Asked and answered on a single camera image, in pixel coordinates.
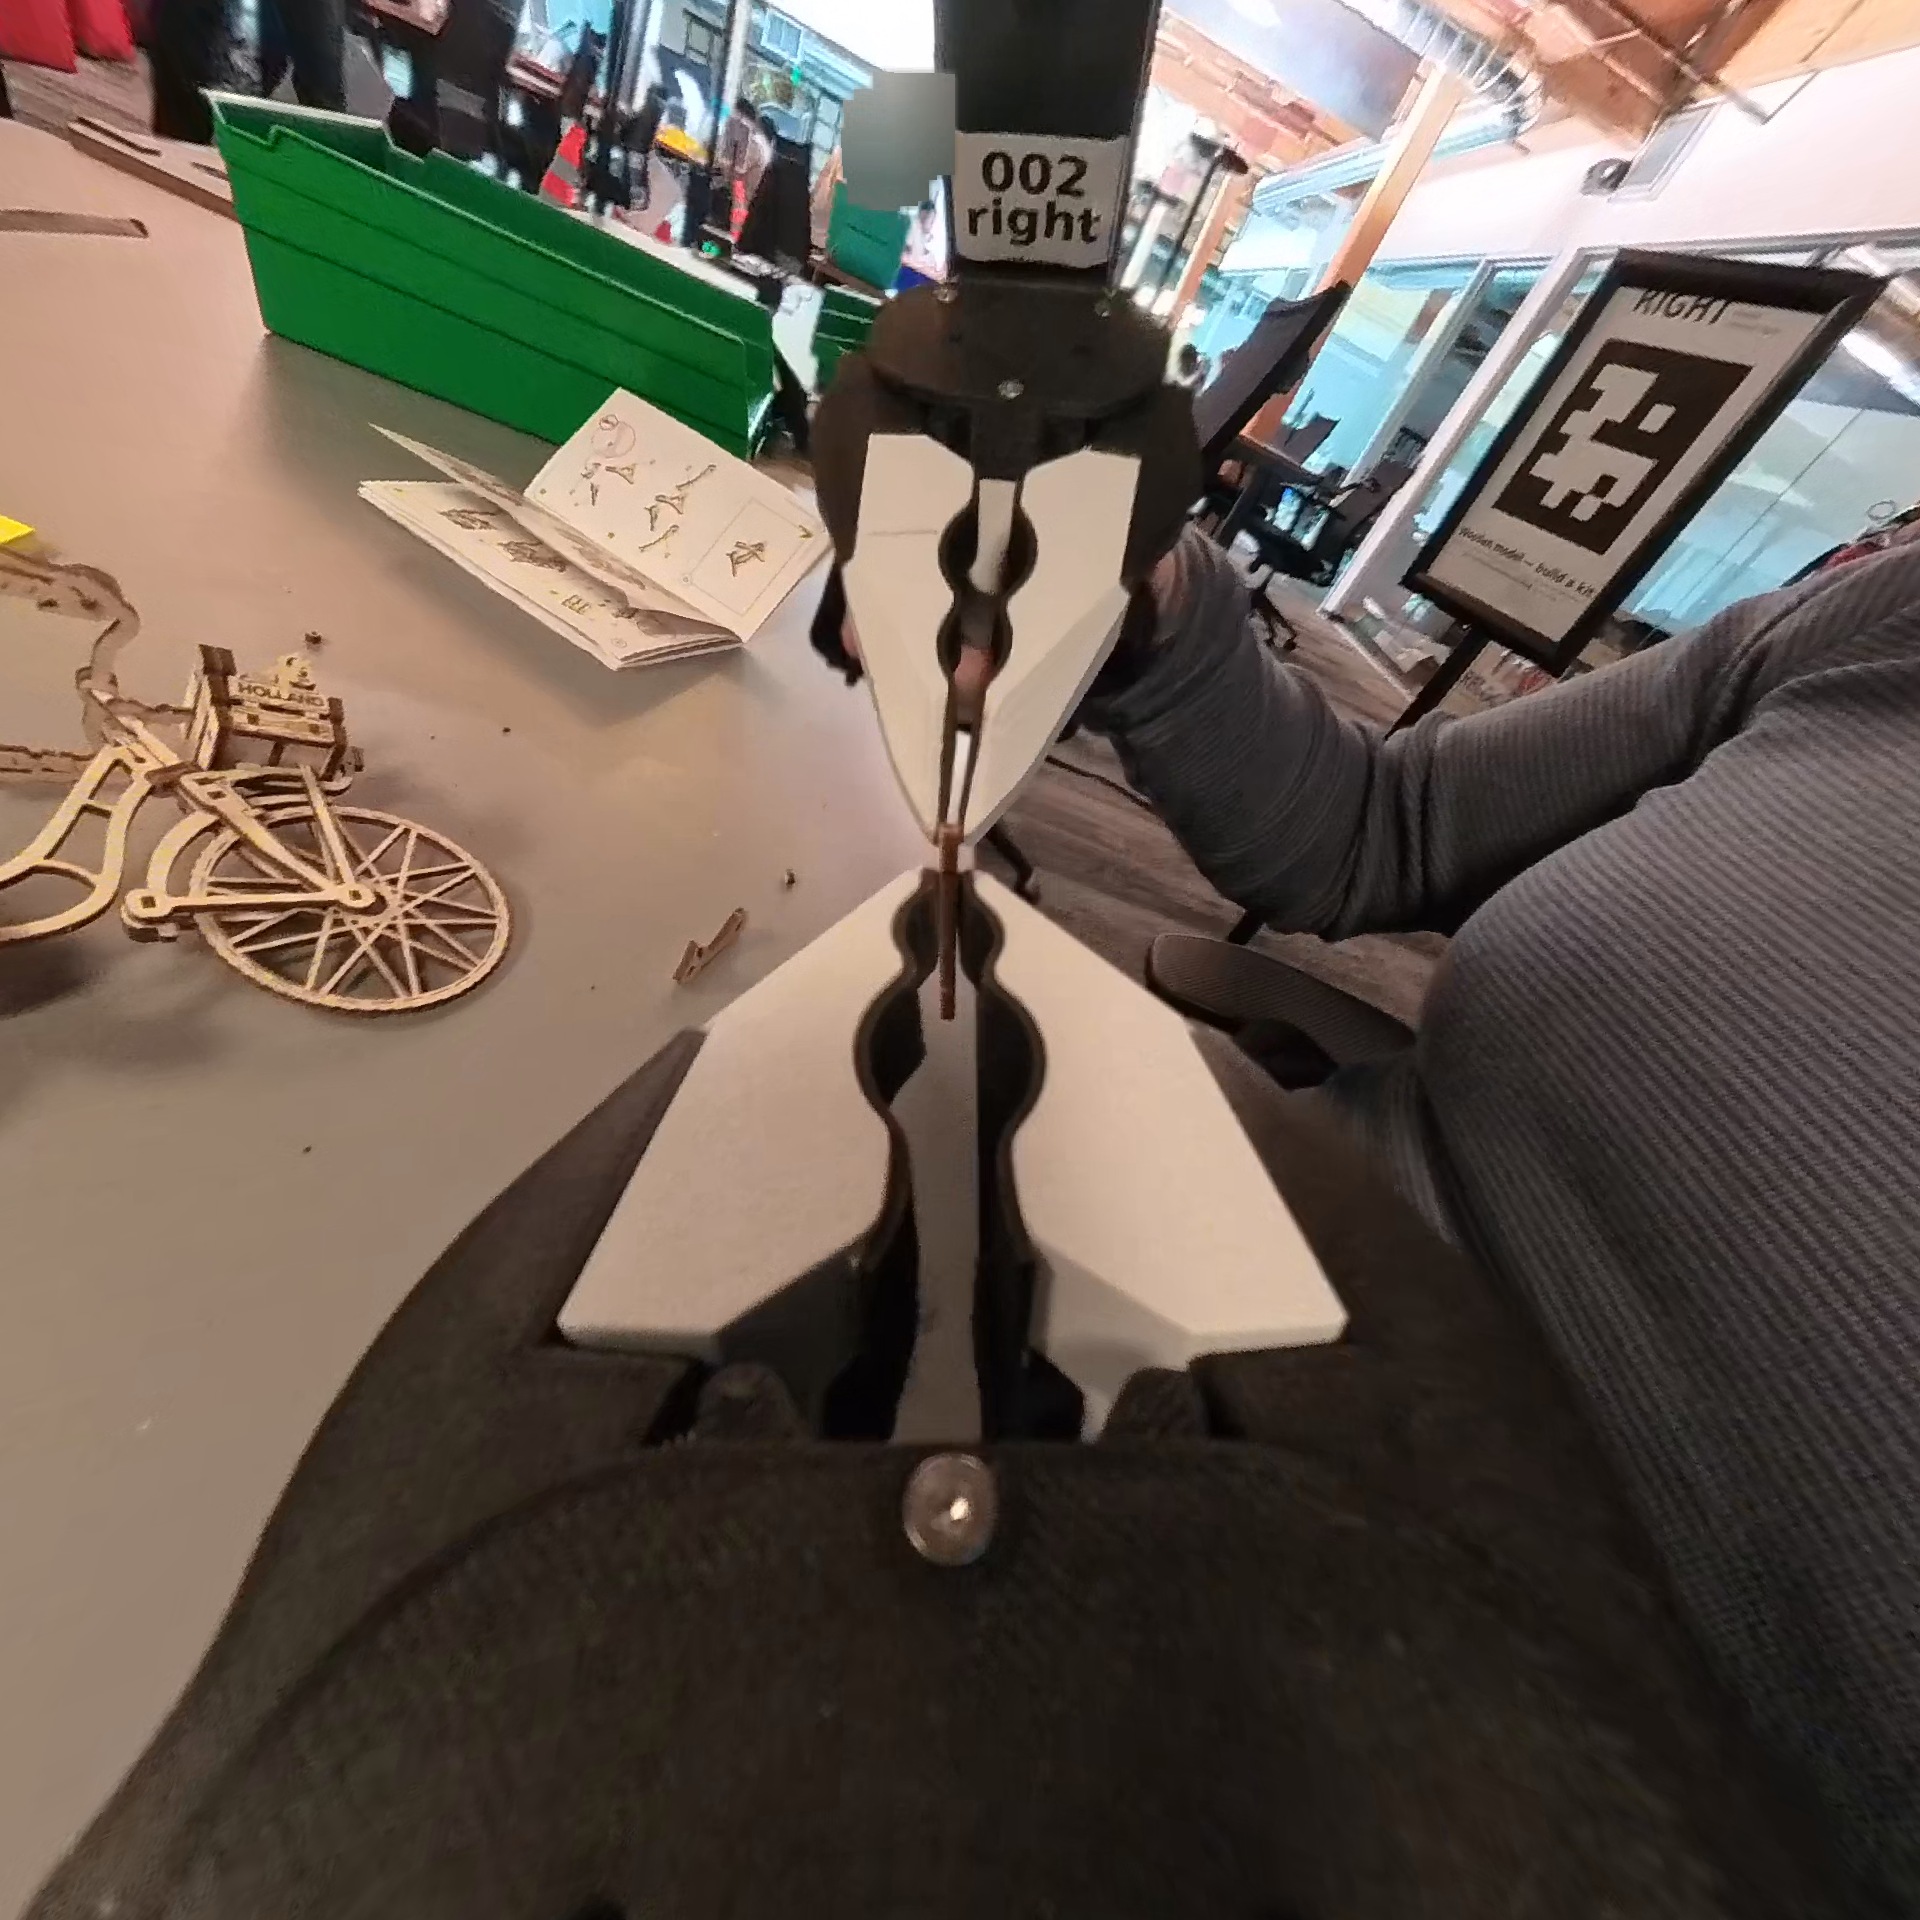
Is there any black office chair with armrests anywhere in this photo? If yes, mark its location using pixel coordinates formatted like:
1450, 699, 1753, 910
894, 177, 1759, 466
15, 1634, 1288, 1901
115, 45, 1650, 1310
1202, 284, 1353, 499

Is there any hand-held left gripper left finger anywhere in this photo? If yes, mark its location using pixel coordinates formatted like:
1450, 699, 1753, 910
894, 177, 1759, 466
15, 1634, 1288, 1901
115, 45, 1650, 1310
558, 869, 938, 1425

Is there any small green plastic bin stack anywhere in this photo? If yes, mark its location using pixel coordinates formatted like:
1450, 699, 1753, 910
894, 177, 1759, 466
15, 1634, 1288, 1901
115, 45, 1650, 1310
820, 195, 940, 354

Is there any flat wooden board piece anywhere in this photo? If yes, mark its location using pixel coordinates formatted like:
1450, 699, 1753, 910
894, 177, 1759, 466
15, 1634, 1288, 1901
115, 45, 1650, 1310
66, 117, 237, 211

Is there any black chair armrest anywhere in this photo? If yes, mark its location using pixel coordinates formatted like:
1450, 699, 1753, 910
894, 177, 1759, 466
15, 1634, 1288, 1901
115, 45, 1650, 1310
1148, 932, 1423, 1089

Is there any large green plastic bin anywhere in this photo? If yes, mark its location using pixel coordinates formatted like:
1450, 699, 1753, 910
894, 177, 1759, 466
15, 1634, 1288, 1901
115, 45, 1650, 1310
210, 89, 823, 459

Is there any small narrow wooden part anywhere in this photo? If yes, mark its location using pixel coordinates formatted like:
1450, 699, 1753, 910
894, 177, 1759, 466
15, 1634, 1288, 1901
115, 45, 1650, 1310
933, 705, 981, 874

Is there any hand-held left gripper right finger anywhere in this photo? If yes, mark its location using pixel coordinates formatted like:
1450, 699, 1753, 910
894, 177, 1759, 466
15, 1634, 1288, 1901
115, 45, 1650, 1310
958, 871, 1348, 1438

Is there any instruction booklet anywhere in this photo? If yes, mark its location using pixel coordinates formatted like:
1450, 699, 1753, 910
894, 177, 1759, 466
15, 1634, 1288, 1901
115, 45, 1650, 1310
363, 390, 836, 674

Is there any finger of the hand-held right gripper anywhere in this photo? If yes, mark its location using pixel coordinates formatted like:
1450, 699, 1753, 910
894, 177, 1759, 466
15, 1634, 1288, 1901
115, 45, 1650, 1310
840, 433, 991, 841
955, 453, 1139, 841

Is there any framed tag sign on stand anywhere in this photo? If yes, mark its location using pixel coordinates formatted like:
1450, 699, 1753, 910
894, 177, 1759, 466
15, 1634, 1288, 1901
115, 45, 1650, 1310
1390, 250, 1890, 738

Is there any wooden bicycle model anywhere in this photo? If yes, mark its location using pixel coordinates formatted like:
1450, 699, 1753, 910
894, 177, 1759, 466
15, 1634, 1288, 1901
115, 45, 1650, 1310
0, 556, 513, 1014

